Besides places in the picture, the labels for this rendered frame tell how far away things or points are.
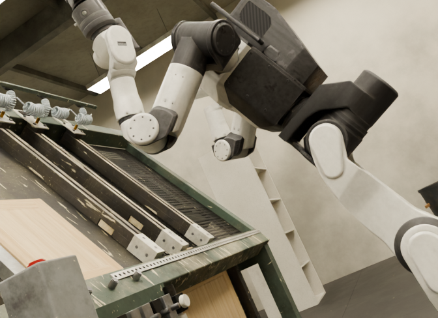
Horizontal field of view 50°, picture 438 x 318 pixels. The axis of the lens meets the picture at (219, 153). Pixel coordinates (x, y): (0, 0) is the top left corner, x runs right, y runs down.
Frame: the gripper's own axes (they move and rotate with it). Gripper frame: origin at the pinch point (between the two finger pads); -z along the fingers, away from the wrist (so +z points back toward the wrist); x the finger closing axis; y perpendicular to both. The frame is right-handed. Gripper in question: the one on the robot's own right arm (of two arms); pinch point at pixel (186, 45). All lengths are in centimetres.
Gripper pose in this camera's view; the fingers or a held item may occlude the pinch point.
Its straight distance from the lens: 191.3
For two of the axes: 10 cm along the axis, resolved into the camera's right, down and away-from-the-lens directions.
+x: -8.5, 0.5, -5.3
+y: -4.0, 5.9, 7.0
